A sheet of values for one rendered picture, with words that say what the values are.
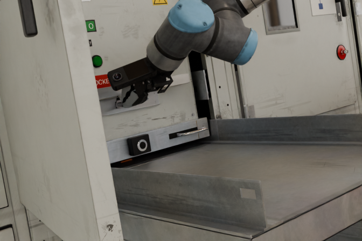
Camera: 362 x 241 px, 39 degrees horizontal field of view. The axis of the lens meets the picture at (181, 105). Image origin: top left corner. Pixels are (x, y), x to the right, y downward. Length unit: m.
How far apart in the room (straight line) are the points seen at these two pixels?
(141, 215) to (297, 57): 1.10
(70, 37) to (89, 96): 0.07
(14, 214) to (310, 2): 1.26
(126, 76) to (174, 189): 0.44
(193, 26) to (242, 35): 0.13
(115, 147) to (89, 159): 0.76
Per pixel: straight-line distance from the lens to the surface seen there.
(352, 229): 1.37
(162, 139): 1.48
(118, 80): 1.22
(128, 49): 1.45
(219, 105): 1.58
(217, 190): 0.77
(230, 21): 1.19
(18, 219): 1.26
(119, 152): 1.40
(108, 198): 0.65
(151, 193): 0.91
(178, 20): 1.10
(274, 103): 1.74
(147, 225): 0.89
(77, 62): 0.63
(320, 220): 0.82
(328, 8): 2.03
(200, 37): 1.13
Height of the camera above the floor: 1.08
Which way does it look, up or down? 4 degrees down
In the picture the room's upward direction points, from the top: 9 degrees counter-clockwise
